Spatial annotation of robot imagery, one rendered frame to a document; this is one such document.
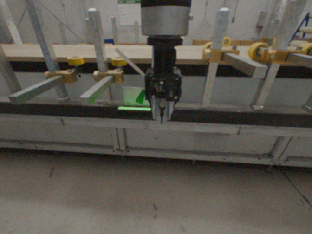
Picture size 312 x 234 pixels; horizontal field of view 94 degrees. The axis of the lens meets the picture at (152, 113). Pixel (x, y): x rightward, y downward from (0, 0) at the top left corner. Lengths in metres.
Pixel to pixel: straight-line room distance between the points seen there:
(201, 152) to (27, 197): 1.34
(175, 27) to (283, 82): 0.94
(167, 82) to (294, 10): 0.61
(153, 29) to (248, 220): 1.22
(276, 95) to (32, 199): 1.76
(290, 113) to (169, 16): 0.79
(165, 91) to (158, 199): 0.99
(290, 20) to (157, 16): 0.60
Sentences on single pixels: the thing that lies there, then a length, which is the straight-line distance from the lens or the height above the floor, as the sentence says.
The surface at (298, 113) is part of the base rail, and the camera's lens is 0.98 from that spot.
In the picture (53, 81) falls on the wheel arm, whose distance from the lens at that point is 0.79.
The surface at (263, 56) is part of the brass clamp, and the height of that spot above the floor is 0.94.
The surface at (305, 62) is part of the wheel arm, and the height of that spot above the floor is 0.94.
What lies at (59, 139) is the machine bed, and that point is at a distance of 1.54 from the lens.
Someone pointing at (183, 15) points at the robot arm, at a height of 1.06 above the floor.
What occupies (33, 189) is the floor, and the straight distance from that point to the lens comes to 1.53.
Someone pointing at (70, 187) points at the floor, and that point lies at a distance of 1.40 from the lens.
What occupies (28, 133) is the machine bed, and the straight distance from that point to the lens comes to 1.68.
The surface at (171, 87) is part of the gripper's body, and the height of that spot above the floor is 0.95.
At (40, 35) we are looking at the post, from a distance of 0.86.
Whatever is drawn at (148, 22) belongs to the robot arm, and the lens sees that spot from 0.29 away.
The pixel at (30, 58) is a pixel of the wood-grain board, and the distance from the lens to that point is 1.19.
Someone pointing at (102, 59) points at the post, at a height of 0.93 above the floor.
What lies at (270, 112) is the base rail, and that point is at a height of 0.70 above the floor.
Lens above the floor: 1.04
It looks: 30 degrees down
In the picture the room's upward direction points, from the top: straight up
